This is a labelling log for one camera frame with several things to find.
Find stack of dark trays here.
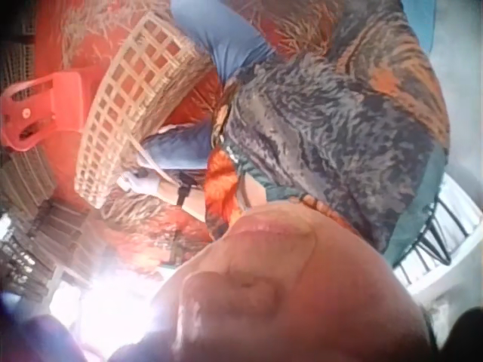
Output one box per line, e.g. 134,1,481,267
0,149,95,299

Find black wrist band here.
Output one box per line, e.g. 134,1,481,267
174,172,198,207

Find white rack with black wires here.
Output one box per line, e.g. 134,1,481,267
390,175,483,302

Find red plastic stool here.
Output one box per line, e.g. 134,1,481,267
0,70,94,153

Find cream plastic lattice crate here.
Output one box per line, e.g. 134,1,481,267
73,10,214,210

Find person's legs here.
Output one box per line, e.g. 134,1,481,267
138,0,277,171

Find person's left hand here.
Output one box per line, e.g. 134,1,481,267
116,169,162,198

